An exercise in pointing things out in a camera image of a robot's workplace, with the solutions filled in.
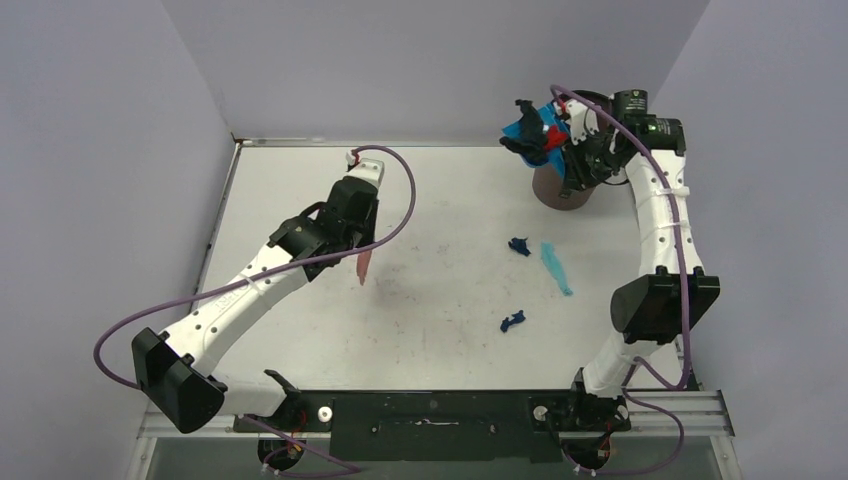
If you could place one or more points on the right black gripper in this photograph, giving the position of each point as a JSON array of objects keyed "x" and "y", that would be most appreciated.
[{"x": 553, "y": 140}]

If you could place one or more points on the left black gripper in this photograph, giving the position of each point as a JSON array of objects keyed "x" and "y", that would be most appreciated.
[{"x": 369, "y": 237}]

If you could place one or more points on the pink hand brush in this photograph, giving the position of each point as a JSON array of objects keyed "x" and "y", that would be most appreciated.
[{"x": 362, "y": 266}]

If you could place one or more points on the blue dustpan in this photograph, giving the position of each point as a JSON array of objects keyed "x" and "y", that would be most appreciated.
[{"x": 551, "y": 115}]

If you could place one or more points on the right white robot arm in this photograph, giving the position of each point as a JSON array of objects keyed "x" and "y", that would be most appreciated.
[{"x": 654, "y": 314}]

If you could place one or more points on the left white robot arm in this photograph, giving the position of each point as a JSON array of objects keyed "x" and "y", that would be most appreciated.
[{"x": 177, "y": 368}]

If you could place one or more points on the red paper scrap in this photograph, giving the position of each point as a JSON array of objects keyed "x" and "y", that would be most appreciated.
[{"x": 555, "y": 137}]

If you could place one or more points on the brown waste bin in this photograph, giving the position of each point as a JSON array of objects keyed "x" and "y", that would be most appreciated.
[{"x": 548, "y": 183}]

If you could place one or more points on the black paper scrap left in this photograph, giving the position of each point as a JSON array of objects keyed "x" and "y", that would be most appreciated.
[{"x": 526, "y": 137}]

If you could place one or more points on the teal paper scrap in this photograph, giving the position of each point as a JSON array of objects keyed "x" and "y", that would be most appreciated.
[{"x": 555, "y": 268}]

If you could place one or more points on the dark blue scrap right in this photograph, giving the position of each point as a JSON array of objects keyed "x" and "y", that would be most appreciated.
[{"x": 520, "y": 246}]

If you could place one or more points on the dark blue scrap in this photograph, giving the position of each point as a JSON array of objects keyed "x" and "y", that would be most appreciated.
[
  {"x": 512, "y": 320},
  {"x": 520, "y": 246}
]

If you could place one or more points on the dark blue scrap near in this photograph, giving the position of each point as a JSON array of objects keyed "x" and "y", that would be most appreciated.
[{"x": 512, "y": 320}]

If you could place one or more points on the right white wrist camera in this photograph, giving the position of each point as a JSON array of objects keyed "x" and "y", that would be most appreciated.
[{"x": 582, "y": 121}]

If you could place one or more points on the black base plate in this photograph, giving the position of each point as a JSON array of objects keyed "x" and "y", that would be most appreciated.
[{"x": 452, "y": 425}]

